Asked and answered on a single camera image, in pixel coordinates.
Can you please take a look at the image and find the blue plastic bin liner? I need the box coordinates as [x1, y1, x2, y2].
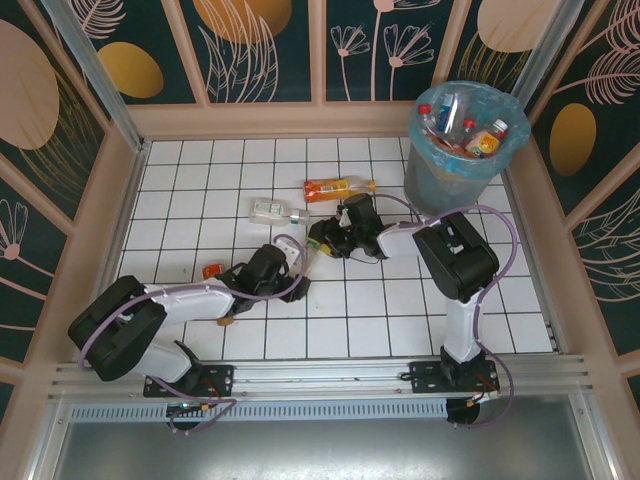
[406, 78, 532, 185]

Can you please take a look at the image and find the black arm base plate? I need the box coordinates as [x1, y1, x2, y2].
[408, 360, 502, 397]
[143, 363, 237, 398]

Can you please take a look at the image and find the orange juice plastic bottle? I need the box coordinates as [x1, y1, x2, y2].
[303, 176, 380, 204]

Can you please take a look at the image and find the aluminium corner post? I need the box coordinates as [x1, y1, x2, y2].
[509, 0, 596, 101]
[39, 0, 151, 151]

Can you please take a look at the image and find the small circuit board with wires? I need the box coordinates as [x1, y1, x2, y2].
[166, 400, 212, 417]

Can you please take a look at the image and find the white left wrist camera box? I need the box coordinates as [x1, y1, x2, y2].
[272, 233, 306, 270]

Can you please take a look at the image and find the square clear botanical label bottle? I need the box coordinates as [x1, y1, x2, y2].
[249, 198, 312, 230]

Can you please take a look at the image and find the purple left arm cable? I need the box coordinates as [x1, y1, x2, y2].
[77, 232, 309, 435]

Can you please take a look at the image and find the grey slotted cable duct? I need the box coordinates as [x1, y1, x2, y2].
[64, 402, 450, 422]

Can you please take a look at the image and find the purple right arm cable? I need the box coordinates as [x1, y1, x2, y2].
[369, 193, 519, 431]

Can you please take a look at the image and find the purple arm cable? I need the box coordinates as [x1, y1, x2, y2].
[369, 193, 519, 431]
[77, 232, 309, 435]

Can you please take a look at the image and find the aluminium frame rail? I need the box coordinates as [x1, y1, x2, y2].
[47, 353, 596, 402]

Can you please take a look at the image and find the clear bottle green neck band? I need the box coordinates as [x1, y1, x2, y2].
[299, 238, 332, 277]

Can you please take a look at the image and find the grey sheet metal panel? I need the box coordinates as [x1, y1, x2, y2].
[49, 394, 621, 480]

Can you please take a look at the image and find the grey mesh waste bin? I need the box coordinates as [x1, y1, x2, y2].
[402, 147, 490, 218]

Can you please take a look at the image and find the orange label bottle tan cap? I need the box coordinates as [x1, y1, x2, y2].
[201, 262, 237, 328]

